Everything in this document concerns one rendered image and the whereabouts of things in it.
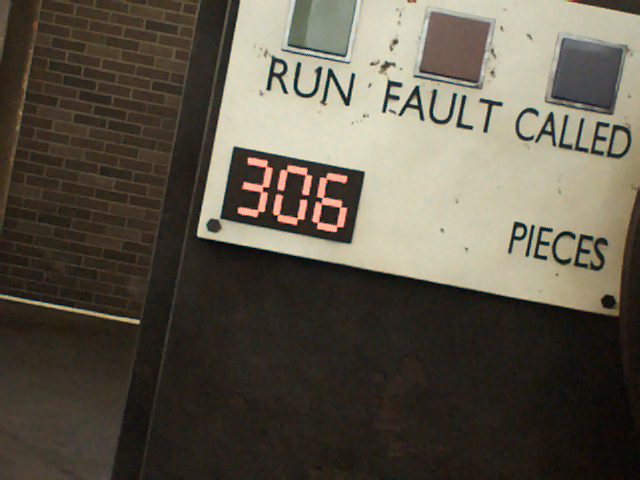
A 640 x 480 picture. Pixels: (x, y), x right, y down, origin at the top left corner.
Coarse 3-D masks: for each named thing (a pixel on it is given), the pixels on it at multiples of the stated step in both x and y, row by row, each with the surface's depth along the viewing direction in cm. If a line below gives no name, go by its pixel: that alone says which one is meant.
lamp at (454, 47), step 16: (432, 16) 60; (448, 16) 60; (432, 32) 60; (448, 32) 60; (464, 32) 60; (480, 32) 60; (432, 48) 60; (448, 48) 60; (464, 48) 60; (480, 48) 60; (432, 64) 60; (448, 64) 60; (464, 64) 60; (480, 64) 60; (464, 80) 60
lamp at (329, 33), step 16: (304, 0) 59; (320, 0) 59; (336, 0) 59; (352, 0) 59; (304, 16) 59; (320, 16) 59; (336, 16) 60; (352, 16) 60; (304, 32) 60; (320, 32) 60; (336, 32) 60; (304, 48) 60; (320, 48) 60; (336, 48) 60
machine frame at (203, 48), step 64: (576, 0) 62; (192, 64) 70; (192, 128) 70; (192, 192) 71; (192, 256) 63; (256, 256) 63; (192, 320) 63; (256, 320) 63; (320, 320) 63; (384, 320) 63; (448, 320) 63; (512, 320) 63; (576, 320) 63; (128, 384) 72; (192, 384) 63; (256, 384) 63; (320, 384) 63; (384, 384) 63; (448, 384) 63; (512, 384) 63; (576, 384) 63; (128, 448) 72; (192, 448) 63; (256, 448) 63; (320, 448) 63; (384, 448) 64; (448, 448) 64; (512, 448) 64; (576, 448) 64
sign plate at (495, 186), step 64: (256, 0) 60; (384, 0) 60; (448, 0) 60; (512, 0) 60; (256, 64) 60; (320, 64) 60; (384, 64) 60; (512, 64) 60; (256, 128) 60; (320, 128) 60; (384, 128) 60; (448, 128) 60; (512, 128) 60; (576, 128) 61; (256, 192) 60; (384, 192) 61; (448, 192) 61; (512, 192) 61; (576, 192) 61; (320, 256) 61; (384, 256) 61; (448, 256) 61; (512, 256) 61; (576, 256) 61
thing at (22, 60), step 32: (0, 0) 297; (32, 0) 326; (0, 32) 297; (32, 32) 327; (0, 64) 299; (0, 96) 328; (0, 128) 329; (0, 160) 329; (0, 192) 330; (0, 224) 330
